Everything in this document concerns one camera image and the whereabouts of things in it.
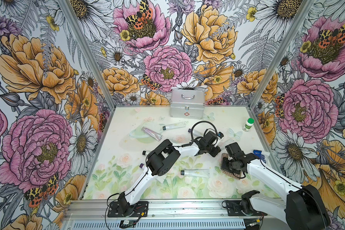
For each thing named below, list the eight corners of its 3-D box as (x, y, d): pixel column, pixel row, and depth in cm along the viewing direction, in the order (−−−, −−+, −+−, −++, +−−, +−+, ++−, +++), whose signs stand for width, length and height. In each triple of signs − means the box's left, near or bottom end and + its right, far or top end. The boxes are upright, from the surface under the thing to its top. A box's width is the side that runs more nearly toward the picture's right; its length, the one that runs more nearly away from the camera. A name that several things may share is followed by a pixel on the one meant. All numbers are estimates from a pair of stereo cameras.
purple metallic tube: (141, 131, 109) (140, 128, 107) (145, 127, 111) (144, 125, 109) (159, 141, 103) (158, 139, 101) (162, 137, 105) (162, 135, 103)
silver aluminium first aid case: (171, 119, 116) (170, 104, 104) (171, 103, 128) (171, 88, 116) (204, 119, 116) (208, 104, 104) (202, 103, 128) (204, 88, 116)
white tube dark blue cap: (180, 177, 87) (181, 175, 85) (180, 170, 90) (180, 168, 88) (210, 177, 87) (210, 175, 85) (209, 170, 90) (209, 168, 88)
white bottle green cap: (243, 132, 108) (248, 123, 101) (241, 126, 112) (245, 118, 104) (250, 132, 108) (255, 123, 101) (247, 126, 112) (253, 118, 104)
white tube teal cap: (163, 131, 109) (163, 129, 107) (162, 128, 110) (162, 126, 109) (185, 126, 112) (185, 124, 110) (184, 123, 113) (184, 121, 112)
